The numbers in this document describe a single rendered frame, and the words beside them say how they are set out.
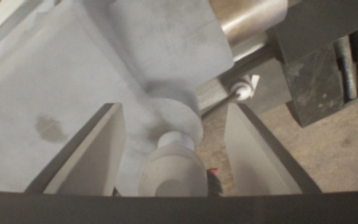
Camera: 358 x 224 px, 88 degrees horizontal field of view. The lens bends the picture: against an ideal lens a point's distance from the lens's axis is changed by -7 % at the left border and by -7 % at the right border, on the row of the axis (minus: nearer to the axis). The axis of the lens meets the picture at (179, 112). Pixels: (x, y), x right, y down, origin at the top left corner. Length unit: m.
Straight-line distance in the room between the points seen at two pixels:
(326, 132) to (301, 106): 1.47
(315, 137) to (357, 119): 0.37
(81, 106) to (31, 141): 0.07
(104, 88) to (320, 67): 0.49
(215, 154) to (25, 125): 1.64
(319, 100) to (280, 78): 0.13
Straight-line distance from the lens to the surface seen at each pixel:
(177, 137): 0.17
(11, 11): 0.58
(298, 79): 0.54
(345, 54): 0.59
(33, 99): 0.20
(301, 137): 1.94
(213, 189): 0.21
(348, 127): 2.14
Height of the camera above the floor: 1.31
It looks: 61 degrees down
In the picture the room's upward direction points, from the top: 179 degrees clockwise
